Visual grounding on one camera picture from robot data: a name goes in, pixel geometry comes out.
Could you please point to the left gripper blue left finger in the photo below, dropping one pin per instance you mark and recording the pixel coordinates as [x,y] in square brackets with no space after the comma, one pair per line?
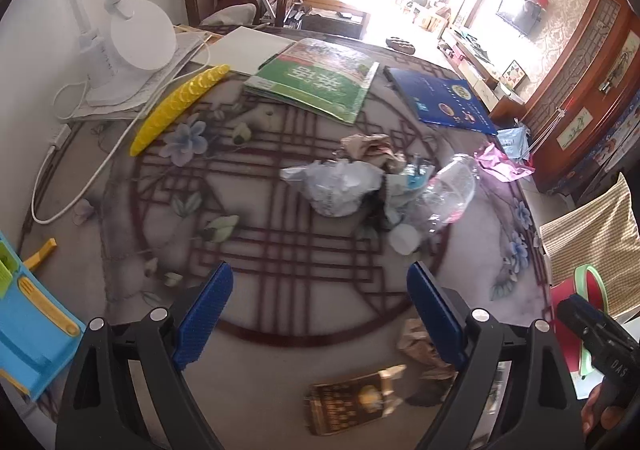
[100,410]

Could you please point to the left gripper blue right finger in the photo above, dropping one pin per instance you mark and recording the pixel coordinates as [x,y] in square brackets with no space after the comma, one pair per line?
[538,408]

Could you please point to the crushed clear plastic bottle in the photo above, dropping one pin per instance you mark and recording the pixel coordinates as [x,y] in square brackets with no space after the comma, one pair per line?
[419,202]

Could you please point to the brown paper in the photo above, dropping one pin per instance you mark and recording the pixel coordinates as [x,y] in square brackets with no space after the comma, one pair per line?
[416,343]
[376,150]

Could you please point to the person's right hand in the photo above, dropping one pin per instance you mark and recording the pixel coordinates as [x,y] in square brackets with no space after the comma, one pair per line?
[608,418]

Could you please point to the red bin with green rim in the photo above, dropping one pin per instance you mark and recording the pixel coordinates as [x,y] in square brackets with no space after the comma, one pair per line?
[572,301]

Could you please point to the blue toy tray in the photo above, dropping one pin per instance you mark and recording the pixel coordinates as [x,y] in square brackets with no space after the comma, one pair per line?
[39,336]

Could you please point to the yellow checked cloth on chair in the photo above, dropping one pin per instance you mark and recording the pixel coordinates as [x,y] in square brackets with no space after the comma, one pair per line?
[604,234]

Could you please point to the gold black cigarette box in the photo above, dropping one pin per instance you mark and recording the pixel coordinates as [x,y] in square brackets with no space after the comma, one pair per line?
[332,408]

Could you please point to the pink foil wrapper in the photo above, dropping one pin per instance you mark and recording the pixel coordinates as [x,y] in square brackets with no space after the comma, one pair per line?
[495,162]

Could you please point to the light blue plastic bag on floor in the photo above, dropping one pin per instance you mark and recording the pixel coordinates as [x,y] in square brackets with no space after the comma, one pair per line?
[514,142]

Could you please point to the wooden TV cabinet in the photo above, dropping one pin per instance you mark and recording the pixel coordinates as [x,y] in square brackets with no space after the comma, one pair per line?
[470,60]

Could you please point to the blue book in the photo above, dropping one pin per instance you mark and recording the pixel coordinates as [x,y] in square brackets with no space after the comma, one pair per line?
[440,101]

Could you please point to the crumpled white plastic bag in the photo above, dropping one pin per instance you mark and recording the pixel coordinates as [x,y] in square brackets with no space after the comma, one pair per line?
[334,189]

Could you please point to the yellow plastic corn-shaped stick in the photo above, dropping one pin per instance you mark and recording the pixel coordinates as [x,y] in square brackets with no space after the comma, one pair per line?
[171,107]

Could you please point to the round rolling stool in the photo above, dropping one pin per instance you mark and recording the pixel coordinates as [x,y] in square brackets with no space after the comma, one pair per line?
[400,45]

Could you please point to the white desk lamp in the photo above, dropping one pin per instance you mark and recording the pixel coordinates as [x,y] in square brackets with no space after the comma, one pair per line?
[139,41]

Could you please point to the white notebook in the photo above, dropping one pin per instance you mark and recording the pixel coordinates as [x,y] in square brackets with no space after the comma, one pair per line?
[244,50]

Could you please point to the green textbook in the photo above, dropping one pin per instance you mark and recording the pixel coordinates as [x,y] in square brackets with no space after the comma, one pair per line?
[319,77]

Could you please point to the wall-mounted television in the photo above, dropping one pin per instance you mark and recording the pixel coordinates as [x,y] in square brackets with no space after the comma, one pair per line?
[523,15]

